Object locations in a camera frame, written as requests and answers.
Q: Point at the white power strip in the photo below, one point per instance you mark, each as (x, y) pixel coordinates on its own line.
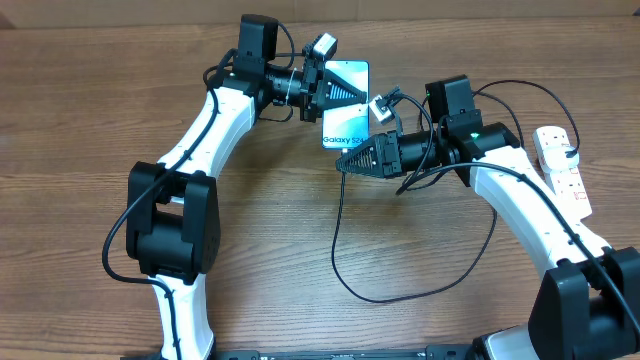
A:
(567, 185)

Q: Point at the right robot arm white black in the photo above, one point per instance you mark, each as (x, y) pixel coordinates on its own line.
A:
(587, 306)

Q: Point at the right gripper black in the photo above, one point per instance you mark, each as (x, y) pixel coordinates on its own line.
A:
(386, 157)

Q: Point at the Galaxy S24 smartphone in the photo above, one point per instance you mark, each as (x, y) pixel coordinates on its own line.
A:
(348, 126)

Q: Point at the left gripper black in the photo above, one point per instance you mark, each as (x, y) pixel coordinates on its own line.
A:
(325, 82)

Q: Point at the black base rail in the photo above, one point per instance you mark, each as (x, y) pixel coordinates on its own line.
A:
(340, 354)

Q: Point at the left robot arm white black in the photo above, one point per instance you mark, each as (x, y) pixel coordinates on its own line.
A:
(171, 222)

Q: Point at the white charger plug adapter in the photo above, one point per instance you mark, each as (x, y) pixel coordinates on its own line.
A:
(559, 158)

